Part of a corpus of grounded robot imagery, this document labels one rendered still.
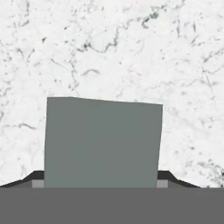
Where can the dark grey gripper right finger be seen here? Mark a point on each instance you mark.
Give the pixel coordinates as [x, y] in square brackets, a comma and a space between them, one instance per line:
[167, 177]

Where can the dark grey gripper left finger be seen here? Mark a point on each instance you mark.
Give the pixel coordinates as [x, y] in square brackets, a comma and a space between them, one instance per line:
[34, 177]

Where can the grey-green sponge block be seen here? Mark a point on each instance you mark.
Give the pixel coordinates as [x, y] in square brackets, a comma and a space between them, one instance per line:
[102, 143]

